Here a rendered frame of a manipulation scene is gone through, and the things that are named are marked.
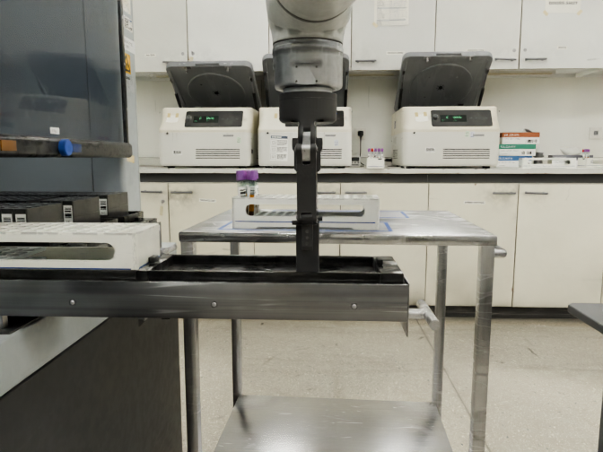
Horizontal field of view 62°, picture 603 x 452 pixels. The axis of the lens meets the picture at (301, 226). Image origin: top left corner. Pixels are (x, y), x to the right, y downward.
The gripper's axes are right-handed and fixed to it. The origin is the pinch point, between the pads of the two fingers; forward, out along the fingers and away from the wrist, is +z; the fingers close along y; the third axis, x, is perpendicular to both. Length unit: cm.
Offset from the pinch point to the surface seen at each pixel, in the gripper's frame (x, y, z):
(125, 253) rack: -23.7, 3.3, 0.3
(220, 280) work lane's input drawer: -11.1, 3.9, 3.6
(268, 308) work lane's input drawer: -4.8, 5.0, 7.0
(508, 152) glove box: 120, -271, -16
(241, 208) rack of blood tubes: -14.6, -33.9, -1.9
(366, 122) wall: 30, -294, -37
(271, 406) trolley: -12, -64, 56
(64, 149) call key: -43.4, -20.3, -13.5
